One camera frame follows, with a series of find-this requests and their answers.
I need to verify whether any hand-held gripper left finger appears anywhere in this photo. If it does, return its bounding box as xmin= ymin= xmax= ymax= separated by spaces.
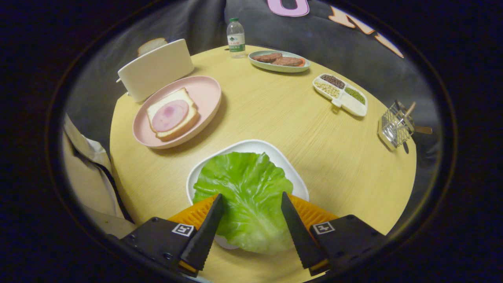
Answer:
xmin=118 ymin=193 xmax=225 ymax=277

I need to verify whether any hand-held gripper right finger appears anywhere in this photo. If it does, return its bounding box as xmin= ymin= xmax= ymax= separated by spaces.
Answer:
xmin=281 ymin=191 xmax=387 ymax=276

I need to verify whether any green lettuce leaf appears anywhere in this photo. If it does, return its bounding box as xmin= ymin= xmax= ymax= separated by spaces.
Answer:
xmin=192 ymin=152 xmax=294 ymax=254

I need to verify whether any plain white bread slice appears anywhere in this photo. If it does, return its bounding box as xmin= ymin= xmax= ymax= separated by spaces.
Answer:
xmin=137 ymin=37 xmax=168 ymax=57

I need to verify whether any white plate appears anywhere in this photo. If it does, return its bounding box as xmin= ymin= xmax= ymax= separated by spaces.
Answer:
xmin=186 ymin=139 xmax=310 ymax=250

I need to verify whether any pink ham slice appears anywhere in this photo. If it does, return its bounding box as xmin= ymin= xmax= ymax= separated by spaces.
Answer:
xmin=152 ymin=99 xmax=189 ymax=132

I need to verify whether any pink plate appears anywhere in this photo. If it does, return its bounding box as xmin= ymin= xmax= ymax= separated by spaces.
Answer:
xmin=132 ymin=75 xmax=222 ymax=149

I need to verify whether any white divided dish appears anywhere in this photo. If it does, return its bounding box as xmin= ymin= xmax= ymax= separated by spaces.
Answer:
xmin=312 ymin=73 xmax=368 ymax=118

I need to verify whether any bread slice under ham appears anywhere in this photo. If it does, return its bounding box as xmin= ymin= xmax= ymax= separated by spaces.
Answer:
xmin=147 ymin=87 xmax=199 ymax=142

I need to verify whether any clear utensil holder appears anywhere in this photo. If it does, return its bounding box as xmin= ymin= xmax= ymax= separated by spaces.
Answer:
xmin=377 ymin=100 xmax=415 ymax=152

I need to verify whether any heap of pale soybeans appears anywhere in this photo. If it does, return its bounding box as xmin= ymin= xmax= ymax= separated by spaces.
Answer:
xmin=314 ymin=81 xmax=340 ymax=98

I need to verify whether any heap of green beans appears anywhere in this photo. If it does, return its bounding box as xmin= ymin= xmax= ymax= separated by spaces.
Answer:
xmin=345 ymin=87 xmax=366 ymax=105

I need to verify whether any heap of dark beans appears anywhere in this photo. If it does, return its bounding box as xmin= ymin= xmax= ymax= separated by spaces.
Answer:
xmin=320 ymin=75 xmax=345 ymax=89

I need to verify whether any pale green plate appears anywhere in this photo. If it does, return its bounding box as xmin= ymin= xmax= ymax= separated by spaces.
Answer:
xmin=248 ymin=50 xmax=311 ymax=73

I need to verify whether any cream white toaster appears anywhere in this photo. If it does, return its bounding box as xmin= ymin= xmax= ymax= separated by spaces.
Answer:
xmin=117 ymin=39 xmax=195 ymax=103

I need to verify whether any brown meat piece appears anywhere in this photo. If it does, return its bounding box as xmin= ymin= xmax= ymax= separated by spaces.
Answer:
xmin=272 ymin=57 xmax=304 ymax=67
xmin=252 ymin=53 xmax=283 ymax=63

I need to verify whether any clear plastic water bottle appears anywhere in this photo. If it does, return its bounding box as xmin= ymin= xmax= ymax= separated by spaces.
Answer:
xmin=227 ymin=18 xmax=246 ymax=59

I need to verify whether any black backdrop cloth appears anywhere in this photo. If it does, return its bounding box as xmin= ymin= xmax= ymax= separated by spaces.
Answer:
xmin=65 ymin=0 xmax=442 ymax=197

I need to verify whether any thin wooden handled utensil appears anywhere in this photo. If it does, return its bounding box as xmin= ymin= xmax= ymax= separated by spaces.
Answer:
xmin=400 ymin=101 xmax=416 ymax=122

